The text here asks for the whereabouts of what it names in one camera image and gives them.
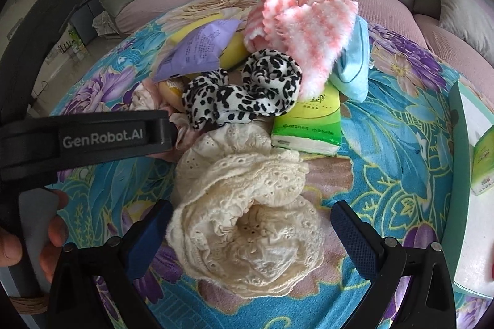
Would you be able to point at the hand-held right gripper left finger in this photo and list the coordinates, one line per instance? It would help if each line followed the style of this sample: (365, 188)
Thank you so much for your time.
(148, 236)

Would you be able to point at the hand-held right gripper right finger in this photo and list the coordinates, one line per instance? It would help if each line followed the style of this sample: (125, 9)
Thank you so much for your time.
(353, 240)

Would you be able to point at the pale pink cloth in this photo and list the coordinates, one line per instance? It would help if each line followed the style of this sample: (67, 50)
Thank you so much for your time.
(144, 97)

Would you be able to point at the cream lace cloth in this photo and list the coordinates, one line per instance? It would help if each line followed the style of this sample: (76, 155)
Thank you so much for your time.
(239, 197)

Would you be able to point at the white green storage box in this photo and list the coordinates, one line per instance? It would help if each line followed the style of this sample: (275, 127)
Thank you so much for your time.
(463, 197)

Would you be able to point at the purple packet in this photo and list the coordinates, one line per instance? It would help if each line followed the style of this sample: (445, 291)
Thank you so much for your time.
(197, 51)

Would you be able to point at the leopard print scrunchie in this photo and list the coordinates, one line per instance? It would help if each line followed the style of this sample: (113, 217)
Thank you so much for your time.
(231, 101)

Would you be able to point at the light blue cloth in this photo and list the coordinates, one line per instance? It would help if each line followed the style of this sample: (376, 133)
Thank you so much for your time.
(353, 74)

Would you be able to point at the pink white striped towel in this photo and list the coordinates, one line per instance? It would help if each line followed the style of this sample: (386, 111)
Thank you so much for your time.
(308, 35)

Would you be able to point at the person's left hand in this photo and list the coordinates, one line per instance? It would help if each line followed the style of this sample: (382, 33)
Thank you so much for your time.
(58, 224)

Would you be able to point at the orange round container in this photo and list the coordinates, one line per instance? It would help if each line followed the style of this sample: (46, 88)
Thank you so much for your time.
(171, 91)

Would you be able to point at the green printed carton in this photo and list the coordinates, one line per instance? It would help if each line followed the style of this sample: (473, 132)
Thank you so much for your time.
(71, 39)

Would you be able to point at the floral blanket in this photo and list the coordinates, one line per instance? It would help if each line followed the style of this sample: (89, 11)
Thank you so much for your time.
(386, 143)

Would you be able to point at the patterned cloth pile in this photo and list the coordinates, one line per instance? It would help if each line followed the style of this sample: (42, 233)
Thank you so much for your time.
(103, 24)

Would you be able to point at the green cloth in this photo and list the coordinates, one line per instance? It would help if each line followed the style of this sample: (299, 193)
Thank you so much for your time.
(308, 124)

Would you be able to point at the green tissue pack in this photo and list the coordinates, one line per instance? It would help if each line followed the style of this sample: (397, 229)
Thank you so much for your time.
(484, 167)

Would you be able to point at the pink sofa cover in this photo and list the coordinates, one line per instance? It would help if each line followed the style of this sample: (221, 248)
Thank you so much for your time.
(386, 0)

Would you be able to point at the grey pink pillow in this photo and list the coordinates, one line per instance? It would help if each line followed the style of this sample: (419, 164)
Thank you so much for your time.
(463, 4)

